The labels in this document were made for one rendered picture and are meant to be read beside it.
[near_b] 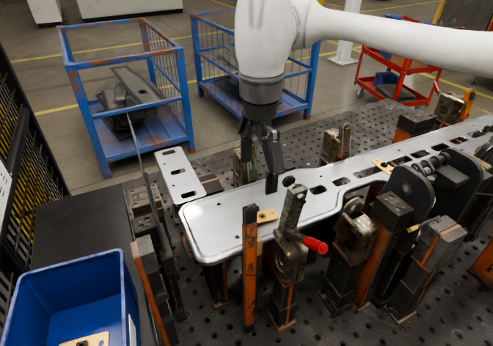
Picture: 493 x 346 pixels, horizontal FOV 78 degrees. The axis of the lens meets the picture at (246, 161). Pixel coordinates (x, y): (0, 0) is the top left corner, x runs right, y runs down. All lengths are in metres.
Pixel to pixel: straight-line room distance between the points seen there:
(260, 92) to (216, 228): 0.38
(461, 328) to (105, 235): 1.02
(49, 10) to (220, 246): 7.82
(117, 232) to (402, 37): 0.74
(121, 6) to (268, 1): 7.98
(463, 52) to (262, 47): 0.31
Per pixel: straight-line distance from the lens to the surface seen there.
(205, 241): 0.79
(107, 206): 0.91
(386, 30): 0.65
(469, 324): 1.20
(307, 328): 1.02
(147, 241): 0.56
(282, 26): 0.57
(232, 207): 0.87
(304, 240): 0.65
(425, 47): 0.61
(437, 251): 0.85
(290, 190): 0.60
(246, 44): 0.58
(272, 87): 0.61
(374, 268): 0.91
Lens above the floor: 1.61
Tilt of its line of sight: 37 degrees down
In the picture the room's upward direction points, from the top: straight up
